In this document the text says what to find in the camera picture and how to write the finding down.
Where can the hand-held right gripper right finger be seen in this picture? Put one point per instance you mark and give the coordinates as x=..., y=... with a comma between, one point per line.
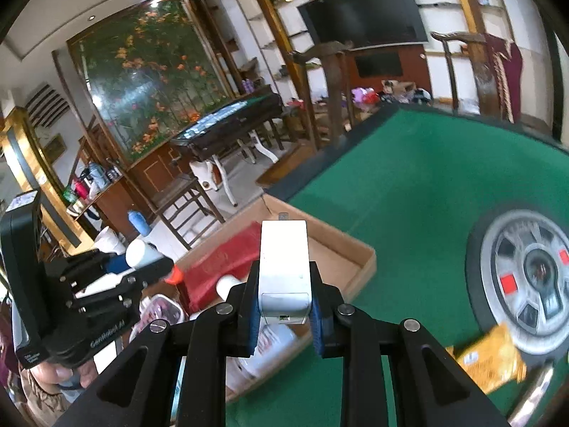
x=316, y=329

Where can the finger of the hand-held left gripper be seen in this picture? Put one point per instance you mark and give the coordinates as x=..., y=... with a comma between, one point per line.
x=146, y=273
x=116, y=263

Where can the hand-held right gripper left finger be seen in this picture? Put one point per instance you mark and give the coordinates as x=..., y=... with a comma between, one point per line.
x=251, y=324

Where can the white bottle with orange cap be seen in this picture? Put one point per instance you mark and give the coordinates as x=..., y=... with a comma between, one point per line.
x=173, y=274

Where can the white flip-cap bottle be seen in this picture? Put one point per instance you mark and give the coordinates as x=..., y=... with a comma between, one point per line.
x=231, y=285

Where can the large white charger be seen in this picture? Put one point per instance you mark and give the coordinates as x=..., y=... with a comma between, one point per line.
x=284, y=267

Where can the red pouch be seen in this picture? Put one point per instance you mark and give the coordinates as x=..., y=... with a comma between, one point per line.
x=222, y=253

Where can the cardboard box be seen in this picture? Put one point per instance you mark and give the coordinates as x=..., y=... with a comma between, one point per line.
x=329, y=249

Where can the person's left forearm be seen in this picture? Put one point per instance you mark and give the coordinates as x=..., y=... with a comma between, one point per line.
x=40, y=402

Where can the person's left hand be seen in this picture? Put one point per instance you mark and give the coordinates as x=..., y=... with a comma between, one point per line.
x=62, y=373

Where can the blue bottle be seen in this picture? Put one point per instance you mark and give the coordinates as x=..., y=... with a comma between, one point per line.
x=138, y=223

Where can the wooden sideboard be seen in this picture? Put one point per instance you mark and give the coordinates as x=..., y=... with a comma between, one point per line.
x=111, y=195

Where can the wooden chair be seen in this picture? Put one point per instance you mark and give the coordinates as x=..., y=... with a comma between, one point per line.
x=482, y=80
x=186, y=195
x=333, y=89

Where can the dark mahjong table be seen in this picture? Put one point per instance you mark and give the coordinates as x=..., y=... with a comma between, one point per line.
x=222, y=120

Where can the yellow snack packet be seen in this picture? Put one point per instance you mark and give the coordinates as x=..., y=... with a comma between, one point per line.
x=489, y=356

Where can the round grey table dial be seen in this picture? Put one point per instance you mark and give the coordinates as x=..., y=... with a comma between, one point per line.
x=524, y=249

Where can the hand cream tube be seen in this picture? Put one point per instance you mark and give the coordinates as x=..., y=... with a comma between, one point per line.
x=533, y=393

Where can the pile of colourful clutter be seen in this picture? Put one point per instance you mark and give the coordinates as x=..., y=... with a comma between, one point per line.
x=386, y=91

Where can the wooden television cabinet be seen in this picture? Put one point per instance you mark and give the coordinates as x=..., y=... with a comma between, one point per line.
x=413, y=71

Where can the black television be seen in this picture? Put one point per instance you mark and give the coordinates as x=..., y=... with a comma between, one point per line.
x=364, y=13

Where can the maroon fringed cloth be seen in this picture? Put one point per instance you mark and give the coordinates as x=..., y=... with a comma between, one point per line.
x=511, y=75

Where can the flower wall mural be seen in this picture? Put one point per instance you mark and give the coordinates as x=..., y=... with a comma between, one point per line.
x=146, y=75

